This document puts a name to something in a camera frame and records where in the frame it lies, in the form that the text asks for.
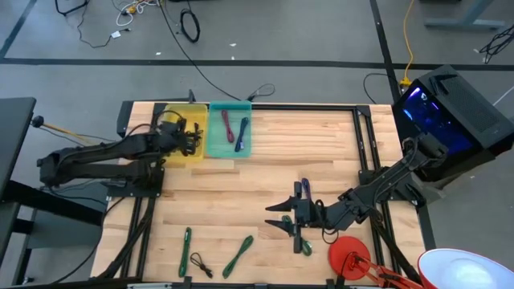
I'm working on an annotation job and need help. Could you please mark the yellow extension cord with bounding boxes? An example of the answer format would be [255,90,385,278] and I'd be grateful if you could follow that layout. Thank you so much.
[399,0,417,88]

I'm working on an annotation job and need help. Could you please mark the red desk lamp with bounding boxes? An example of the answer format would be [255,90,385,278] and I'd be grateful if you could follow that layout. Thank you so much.
[328,235,514,289]

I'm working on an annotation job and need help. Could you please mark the blue braided USB cable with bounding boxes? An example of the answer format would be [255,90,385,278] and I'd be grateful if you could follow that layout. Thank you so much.
[234,116,250,153]

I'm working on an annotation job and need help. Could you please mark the grey table leg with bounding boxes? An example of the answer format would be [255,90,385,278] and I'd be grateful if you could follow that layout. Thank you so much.
[423,0,507,31]

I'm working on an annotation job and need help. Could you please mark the wooden stick with black knob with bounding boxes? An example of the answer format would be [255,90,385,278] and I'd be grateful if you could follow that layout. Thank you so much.
[31,115,100,146]

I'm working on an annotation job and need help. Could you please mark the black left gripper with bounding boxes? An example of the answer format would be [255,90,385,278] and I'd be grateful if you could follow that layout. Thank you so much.
[162,120,198,158]

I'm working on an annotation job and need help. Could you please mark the black desk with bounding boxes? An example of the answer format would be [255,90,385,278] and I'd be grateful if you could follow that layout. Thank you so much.
[0,96,105,286]

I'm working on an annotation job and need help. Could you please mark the black computer with blue light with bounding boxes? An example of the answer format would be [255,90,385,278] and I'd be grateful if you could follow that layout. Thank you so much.
[391,63,514,181]

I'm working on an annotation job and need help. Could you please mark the tangled black floor cables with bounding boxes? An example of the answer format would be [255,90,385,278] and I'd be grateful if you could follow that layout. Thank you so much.
[479,23,514,65]

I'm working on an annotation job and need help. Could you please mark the white floor cable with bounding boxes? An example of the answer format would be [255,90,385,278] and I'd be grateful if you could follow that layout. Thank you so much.
[110,0,161,40]

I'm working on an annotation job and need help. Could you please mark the long black floor cable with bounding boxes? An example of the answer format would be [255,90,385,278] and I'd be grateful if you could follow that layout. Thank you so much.
[158,0,243,102]

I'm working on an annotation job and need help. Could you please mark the yellow translucent plastic bin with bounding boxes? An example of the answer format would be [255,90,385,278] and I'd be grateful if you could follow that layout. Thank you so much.
[159,103,209,165]

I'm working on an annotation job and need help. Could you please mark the green braided USB cable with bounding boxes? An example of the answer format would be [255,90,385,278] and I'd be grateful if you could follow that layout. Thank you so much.
[177,226,193,279]
[281,214,313,257]
[222,234,255,279]

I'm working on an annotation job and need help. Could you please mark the teal translucent plastic bin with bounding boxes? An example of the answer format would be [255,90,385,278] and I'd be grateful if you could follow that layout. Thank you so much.
[205,100,253,159]

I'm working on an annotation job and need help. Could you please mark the coiled black floor cable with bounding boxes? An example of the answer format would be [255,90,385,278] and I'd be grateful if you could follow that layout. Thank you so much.
[179,8,201,43]

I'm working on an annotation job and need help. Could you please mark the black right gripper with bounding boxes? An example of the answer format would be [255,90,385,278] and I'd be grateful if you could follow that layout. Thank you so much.
[264,182,324,254]

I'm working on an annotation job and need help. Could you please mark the red braided USB cable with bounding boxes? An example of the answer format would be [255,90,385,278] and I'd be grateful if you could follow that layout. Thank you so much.
[222,108,236,145]

